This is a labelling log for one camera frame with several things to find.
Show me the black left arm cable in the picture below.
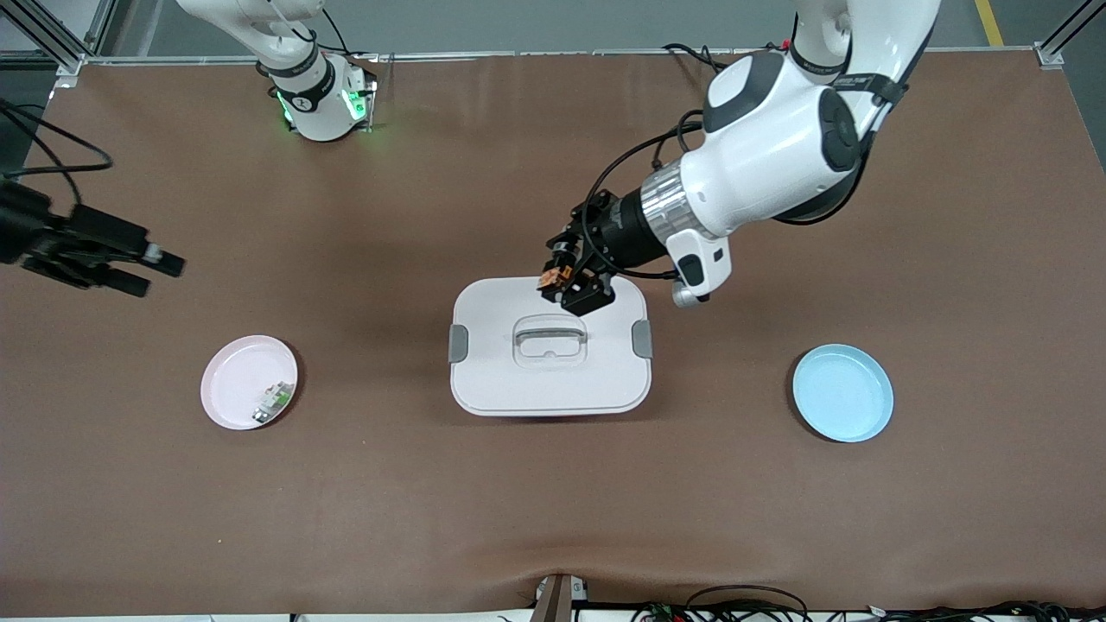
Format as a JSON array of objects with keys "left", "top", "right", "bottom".
[{"left": 581, "top": 108, "right": 705, "bottom": 282}]

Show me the black base cable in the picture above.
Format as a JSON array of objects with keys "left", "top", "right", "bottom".
[
  {"left": 294, "top": 4, "right": 381, "bottom": 63},
  {"left": 663, "top": 41, "right": 735, "bottom": 70}
]

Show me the white lidded storage box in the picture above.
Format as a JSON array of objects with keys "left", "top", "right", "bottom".
[{"left": 448, "top": 275, "right": 654, "bottom": 418}]

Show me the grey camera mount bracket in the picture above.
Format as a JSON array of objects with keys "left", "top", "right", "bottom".
[{"left": 531, "top": 573, "right": 590, "bottom": 622}]

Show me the pink round plate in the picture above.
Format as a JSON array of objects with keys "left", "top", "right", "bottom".
[{"left": 200, "top": 335, "right": 299, "bottom": 431}]

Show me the aluminium frame post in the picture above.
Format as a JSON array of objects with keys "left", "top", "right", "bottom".
[
  {"left": 0, "top": 0, "right": 118, "bottom": 87},
  {"left": 1037, "top": 0, "right": 1106, "bottom": 68}
]

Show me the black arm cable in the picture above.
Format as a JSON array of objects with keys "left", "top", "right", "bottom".
[
  {"left": 0, "top": 97, "right": 113, "bottom": 204},
  {"left": 581, "top": 108, "right": 705, "bottom": 282}
]

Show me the green white switch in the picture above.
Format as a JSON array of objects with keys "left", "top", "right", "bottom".
[{"left": 252, "top": 380, "right": 293, "bottom": 424}]

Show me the black cable bundle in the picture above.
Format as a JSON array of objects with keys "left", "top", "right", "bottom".
[{"left": 631, "top": 585, "right": 1106, "bottom": 622}]

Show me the brown table mat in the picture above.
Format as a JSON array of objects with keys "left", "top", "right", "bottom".
[{"left": 0, "top": 52, "right": 1106, "bottom": 619}]

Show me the aluminium table edge rail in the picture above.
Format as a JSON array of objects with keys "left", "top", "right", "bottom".
[{"left": 82, "top": 48, "right": 1051, "bottom": 66}]

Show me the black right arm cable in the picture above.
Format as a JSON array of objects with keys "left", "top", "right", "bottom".
[{"left": 0, "top": 97, "right": 113, "bottom": 204}]

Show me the light blue round plate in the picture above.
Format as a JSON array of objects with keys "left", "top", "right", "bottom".
[{"left": 792, "top": 344, "right": 895, "bottom": 444}]

